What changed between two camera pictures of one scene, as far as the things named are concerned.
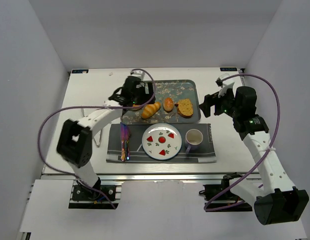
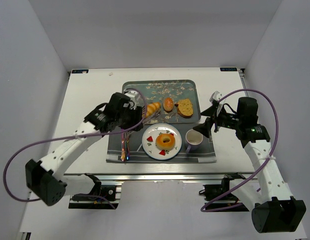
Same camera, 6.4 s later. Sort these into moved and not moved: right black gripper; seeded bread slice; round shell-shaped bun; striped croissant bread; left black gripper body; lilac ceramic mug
Moved: right black gripper; left black gripper body
Not moved: round shell-shaped bun; seeded bread slice; lilac ceramic mug; striped croissant bread
